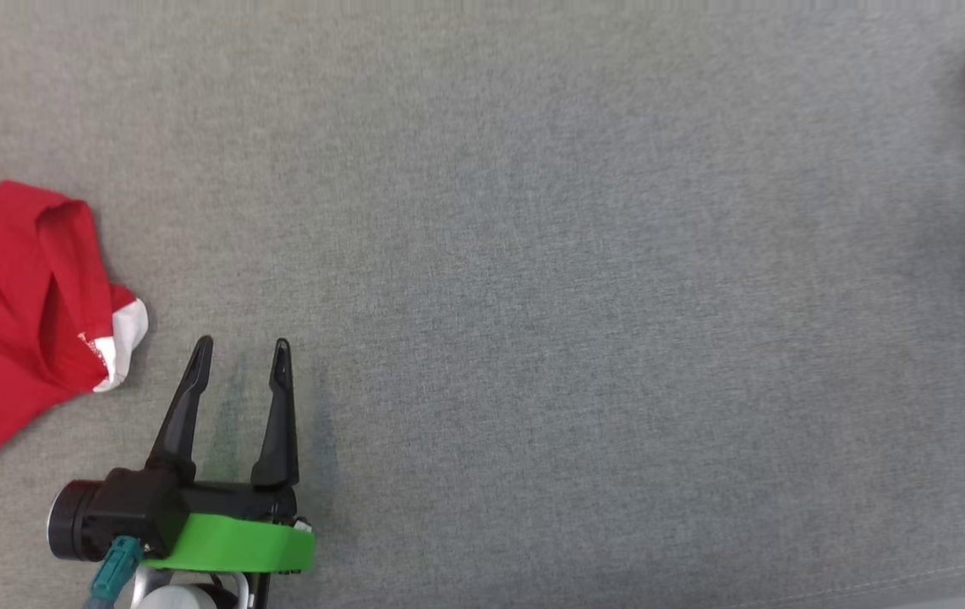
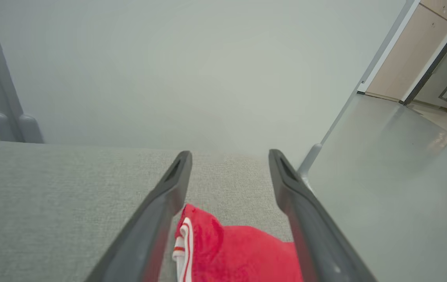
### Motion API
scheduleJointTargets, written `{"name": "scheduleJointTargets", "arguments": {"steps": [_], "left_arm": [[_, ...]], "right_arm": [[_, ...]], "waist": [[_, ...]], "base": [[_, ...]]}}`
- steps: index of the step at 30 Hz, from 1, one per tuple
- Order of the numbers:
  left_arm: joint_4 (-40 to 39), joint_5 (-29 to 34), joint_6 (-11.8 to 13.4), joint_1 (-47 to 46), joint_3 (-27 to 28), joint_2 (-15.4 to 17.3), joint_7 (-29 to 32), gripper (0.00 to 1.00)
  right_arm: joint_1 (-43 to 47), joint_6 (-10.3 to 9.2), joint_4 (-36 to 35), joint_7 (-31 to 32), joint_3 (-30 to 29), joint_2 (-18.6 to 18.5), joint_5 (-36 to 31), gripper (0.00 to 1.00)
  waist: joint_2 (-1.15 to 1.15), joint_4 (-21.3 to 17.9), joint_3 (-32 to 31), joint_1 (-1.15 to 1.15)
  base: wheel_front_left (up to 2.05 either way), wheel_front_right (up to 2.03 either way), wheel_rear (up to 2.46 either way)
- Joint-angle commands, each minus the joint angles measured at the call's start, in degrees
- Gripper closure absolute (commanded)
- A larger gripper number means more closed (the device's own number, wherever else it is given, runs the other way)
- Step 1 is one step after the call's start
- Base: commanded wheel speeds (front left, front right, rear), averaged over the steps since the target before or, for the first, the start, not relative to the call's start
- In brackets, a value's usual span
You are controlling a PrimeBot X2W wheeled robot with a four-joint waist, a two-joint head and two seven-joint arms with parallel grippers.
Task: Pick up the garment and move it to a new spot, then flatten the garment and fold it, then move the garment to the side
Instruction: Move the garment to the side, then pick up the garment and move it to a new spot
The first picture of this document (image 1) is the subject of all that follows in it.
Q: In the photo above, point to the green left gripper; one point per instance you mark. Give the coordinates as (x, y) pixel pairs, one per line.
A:
(237, 541)

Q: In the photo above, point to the grey fabric sofa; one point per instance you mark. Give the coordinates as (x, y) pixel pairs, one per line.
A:
(533, 296)

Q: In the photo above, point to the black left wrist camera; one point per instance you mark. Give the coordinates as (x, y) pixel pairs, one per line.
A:
(127, 512)

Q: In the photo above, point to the red shorts white trim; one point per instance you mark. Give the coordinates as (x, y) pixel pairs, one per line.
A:
(0, 338)

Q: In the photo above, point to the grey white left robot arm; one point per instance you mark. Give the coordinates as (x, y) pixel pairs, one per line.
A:
(186, 592)

